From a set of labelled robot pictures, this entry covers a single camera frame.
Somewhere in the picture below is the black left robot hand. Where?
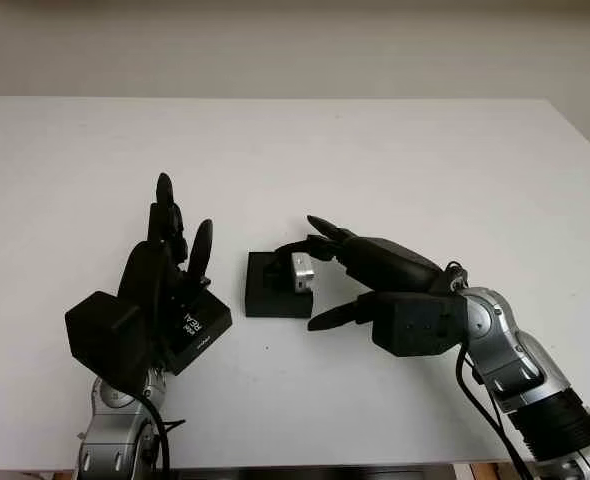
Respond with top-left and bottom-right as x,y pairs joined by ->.
117,172 -> 215,372

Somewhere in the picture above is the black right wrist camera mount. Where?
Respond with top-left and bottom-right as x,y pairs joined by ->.
372,291 -> 469,359

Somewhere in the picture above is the black box base with insert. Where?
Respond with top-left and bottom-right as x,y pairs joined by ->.
244,251 -> 314,319

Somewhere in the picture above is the black RealSense box lid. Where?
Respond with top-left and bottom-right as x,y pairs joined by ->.
167,287 -> 235,377

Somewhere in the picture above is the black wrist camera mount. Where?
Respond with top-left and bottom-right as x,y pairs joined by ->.
64,291 -> 151,396
372,291 -> 469,359

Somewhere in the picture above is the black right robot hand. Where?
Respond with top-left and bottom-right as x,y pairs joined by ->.
264,214 -> 465,332

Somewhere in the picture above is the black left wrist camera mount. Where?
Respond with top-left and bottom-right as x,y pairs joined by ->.
64,291 -> 151,396

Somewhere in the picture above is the dark robot torso edge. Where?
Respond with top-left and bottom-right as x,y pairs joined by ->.
169,467 -> 454,480

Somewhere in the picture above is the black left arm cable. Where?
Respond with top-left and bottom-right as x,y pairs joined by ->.
134,392 -> 186,480

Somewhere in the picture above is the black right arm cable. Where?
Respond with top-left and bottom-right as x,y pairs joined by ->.
454,344 -> 531,480

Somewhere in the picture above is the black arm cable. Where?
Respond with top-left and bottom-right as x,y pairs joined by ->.
134,392 -> 186,480
454,344 -> 531,480

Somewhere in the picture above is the small silver camera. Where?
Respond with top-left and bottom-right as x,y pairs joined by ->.
289,252 -> 317,296

